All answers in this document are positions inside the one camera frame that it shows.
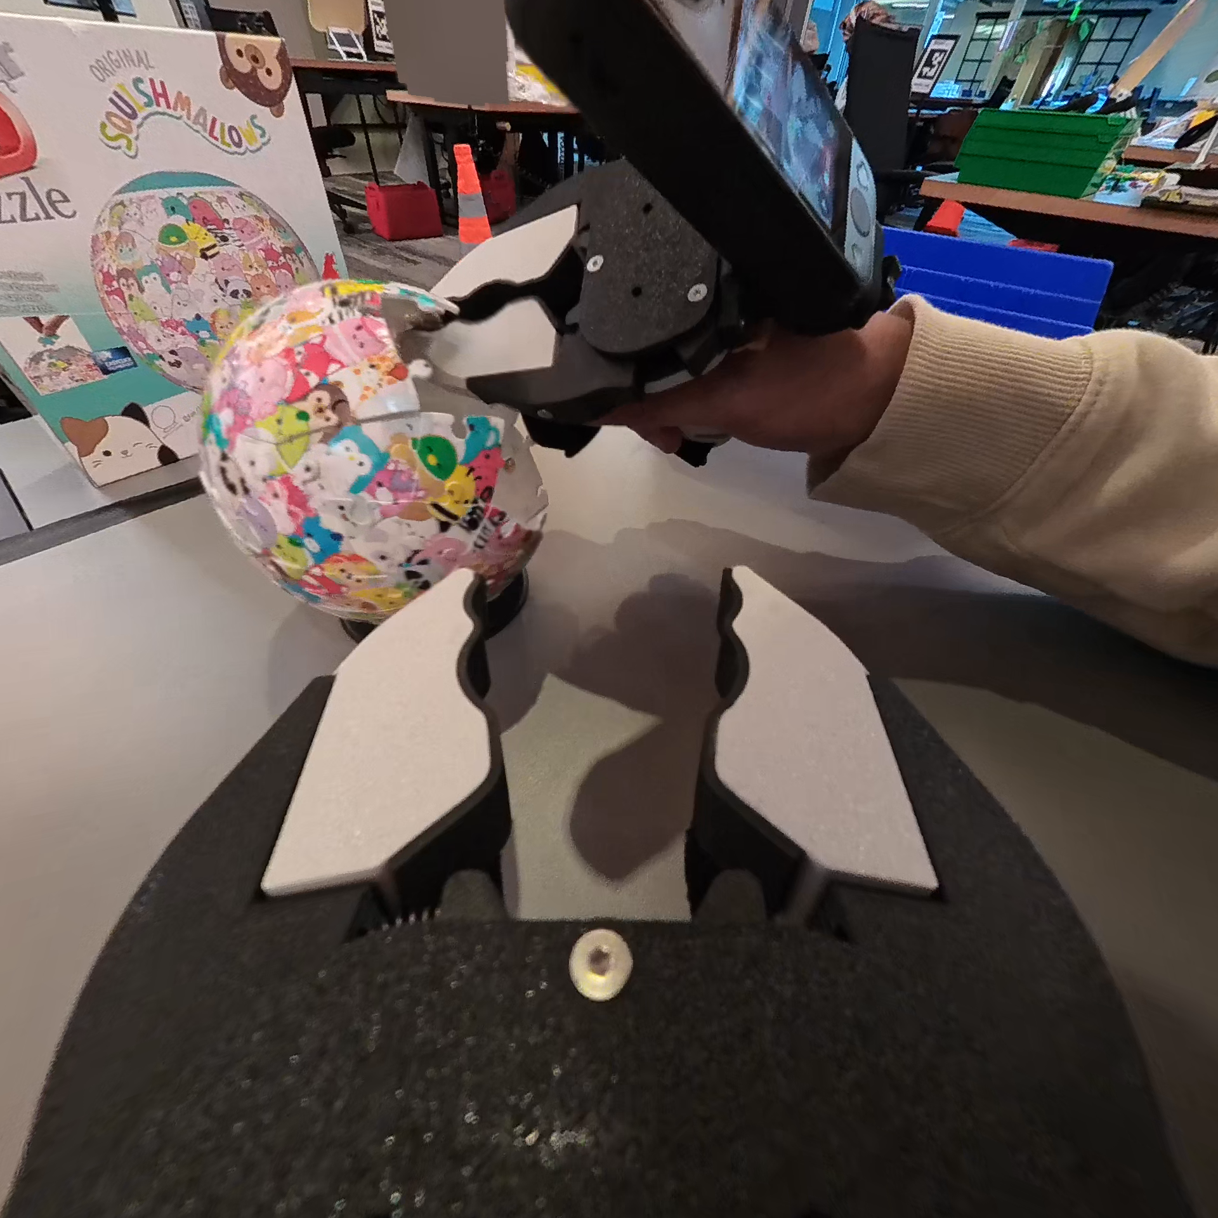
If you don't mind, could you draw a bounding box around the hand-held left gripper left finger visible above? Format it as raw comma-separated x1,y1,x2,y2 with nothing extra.
260,568,515,919

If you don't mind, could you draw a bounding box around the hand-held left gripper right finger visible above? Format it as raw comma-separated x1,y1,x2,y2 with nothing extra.
680,566,940,926

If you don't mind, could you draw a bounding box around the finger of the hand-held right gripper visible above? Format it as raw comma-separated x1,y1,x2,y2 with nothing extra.
429,205,582,320
409,281,563,383

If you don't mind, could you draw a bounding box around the colourful puzzle ball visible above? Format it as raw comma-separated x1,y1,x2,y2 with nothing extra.
197,279,550,620

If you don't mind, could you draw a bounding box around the person's right forearm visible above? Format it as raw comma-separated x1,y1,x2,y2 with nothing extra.
808,296,1218,668

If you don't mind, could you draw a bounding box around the black ball stand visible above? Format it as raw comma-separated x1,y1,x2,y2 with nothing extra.
336,569,529,644

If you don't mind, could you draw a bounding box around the puzzle box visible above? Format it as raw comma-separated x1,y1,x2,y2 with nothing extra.
0,15,347,489

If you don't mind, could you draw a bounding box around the person's right hand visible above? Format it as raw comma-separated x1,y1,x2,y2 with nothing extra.
598,309,914,460

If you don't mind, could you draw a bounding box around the orange traffic cone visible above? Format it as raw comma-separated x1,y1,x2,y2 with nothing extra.
451,144,494,251

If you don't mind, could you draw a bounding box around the tall black panel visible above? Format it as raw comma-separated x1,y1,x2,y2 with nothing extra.
844,21,922,222

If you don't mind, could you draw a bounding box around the green plastic crate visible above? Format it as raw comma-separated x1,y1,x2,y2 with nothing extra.
953,108,1139,199

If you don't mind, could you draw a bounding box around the blue plastic bin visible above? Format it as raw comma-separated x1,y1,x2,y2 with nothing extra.
879,227,1113,339

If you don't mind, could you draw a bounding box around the wooden table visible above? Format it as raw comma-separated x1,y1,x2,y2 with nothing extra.
918,173,1218,316

